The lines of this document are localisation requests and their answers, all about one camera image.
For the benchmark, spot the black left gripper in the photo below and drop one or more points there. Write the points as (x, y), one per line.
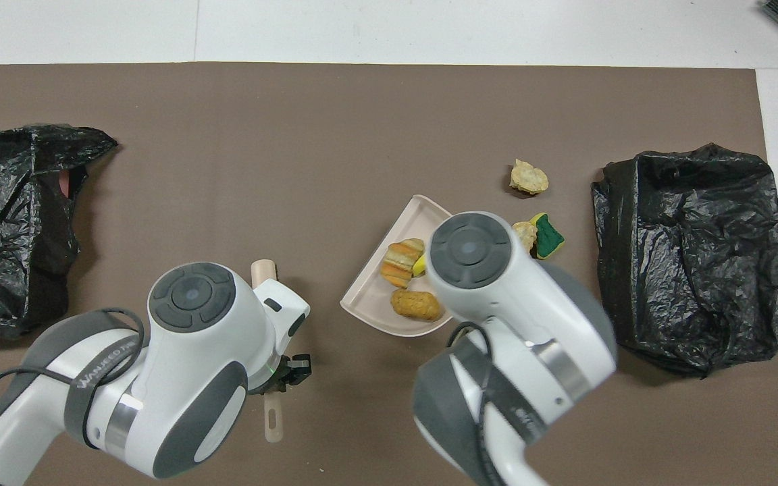
(294, 374)

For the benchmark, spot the beige plastic dustpan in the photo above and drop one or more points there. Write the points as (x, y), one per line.
(369, 297)

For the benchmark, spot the beige hand brush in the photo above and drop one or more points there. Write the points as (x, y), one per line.
(264, 270)

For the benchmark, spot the orange brown foam lump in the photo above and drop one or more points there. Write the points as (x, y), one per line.
(416, 305)

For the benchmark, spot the orange striped foam piece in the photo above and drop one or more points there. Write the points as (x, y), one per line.
(401, 263)

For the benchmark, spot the green yellow sponge piece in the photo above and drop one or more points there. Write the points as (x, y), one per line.
(419, 268)
(551, 239)

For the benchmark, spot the beige foam lump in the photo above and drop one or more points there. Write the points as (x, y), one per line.
(527, 233)
(529, 177)

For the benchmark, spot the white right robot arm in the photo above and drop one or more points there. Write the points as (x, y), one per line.
(497, 304)

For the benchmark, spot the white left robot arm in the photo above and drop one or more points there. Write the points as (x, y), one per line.
(193, 351)

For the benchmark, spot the pink plastic bin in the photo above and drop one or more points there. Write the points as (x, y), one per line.
(65, 182)

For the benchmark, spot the brown table mat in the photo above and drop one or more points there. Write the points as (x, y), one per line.
(227, 169)

